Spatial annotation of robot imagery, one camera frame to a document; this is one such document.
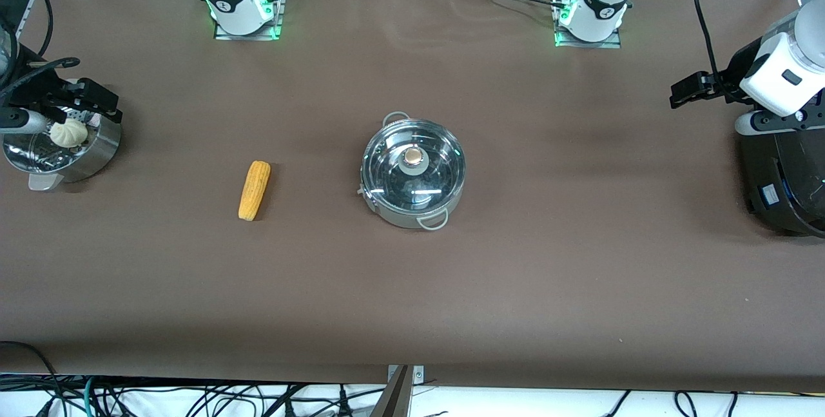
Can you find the glass lid with beige knob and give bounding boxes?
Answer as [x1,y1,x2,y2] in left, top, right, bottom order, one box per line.
[362,119,466,213]

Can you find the yellow corn cob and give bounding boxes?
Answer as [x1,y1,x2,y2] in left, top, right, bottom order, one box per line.
[238,160,272,222]

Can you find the white steamed bun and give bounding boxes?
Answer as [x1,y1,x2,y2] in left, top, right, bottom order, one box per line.
[50,120,89,148]

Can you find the shiny steel bowl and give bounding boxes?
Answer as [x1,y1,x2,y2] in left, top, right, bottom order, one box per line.
[3,113,123,192]

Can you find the black round cooker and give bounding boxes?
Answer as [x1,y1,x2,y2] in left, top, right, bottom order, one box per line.
[735,126,825,238]

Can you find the long black hanging cable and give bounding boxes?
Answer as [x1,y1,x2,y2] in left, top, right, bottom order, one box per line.
[692,0,735,92]

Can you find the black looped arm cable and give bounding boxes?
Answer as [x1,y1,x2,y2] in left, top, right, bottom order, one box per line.
[26,0,82,71]

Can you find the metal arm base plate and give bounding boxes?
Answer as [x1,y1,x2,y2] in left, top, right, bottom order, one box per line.
[213,0,286,41]
[552,0,623,50]

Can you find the green floor cable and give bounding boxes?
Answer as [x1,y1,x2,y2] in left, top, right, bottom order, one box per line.
[81,377,101,417]

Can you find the steel pot with grey handles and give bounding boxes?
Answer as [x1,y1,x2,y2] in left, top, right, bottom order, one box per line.
[358,112,467,233]

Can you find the metal table edge bracket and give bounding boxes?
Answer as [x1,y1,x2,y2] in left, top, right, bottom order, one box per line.
[371,364,426,417]

